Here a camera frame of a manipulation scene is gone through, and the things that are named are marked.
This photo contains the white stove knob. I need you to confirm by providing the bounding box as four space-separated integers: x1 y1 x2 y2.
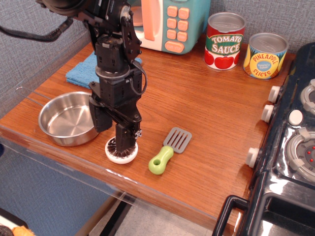
261 105 274 123
268 86 281 103
245 147 259 168

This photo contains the black toy stove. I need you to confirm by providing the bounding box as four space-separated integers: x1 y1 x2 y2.
213 43 315 236

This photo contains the teal toy microwave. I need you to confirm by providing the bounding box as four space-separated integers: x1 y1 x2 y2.
128 0 211 55

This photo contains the blue folded cloth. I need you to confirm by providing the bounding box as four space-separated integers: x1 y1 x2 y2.
65 51 143 89

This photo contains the yellow object bottom corner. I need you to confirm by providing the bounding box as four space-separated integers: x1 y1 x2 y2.
0 225 35 236

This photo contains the white stove knob middle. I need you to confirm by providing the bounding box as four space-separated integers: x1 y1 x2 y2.
261 105 274 123

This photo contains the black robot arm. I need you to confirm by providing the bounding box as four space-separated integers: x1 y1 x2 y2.
38 0 147 153

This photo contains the green grey toy spatula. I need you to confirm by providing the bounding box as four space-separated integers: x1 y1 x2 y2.
148 127 192 175

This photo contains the clear acrylic table guard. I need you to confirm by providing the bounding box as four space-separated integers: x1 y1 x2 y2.
0 123 251 228

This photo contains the white brown toy mushroom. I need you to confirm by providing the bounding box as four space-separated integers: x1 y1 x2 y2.
105 137 138 164

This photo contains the tomato sauce can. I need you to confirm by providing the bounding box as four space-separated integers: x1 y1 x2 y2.
204 12 247 70

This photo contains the pineapple slices can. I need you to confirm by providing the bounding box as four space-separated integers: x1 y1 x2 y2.
243 32 289 80

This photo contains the stainless steel pan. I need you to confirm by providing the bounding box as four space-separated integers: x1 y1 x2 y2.
16 87 98 147

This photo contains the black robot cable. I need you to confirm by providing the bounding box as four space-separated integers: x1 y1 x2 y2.
0 17 74 43

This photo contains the white stove knob lower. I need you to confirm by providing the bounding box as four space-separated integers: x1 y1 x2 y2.
245 147 259 168

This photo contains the white stove knob upper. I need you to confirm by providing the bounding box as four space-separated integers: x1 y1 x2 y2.
268 86 281 103

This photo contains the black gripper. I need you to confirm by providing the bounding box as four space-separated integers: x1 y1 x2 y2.
89 68 142 152

